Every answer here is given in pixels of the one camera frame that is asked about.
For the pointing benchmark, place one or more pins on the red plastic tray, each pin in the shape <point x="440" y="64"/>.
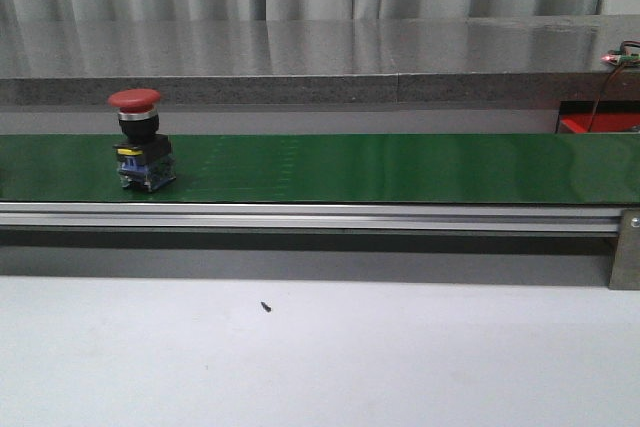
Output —
<point x="578" y="123"/>

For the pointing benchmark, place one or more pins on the red mushroom push button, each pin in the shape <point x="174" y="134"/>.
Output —
<point x="145" y="158"/>

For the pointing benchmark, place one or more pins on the grey stone counter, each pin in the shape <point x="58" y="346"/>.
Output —
<point x="317" y="62"/>

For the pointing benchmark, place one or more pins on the green conveyor belt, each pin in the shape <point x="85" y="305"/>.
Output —
<point x="553" y="169"/>

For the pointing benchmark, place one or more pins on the metal conveyor support bracket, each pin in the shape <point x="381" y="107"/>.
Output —
<point x="625" y="272"/>

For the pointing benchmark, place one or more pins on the aluminium conveyor frame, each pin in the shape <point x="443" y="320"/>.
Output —
<point x="411" y="217"/>

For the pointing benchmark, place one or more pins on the small green circuit board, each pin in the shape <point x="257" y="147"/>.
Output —
<point x="617" y="58"/>

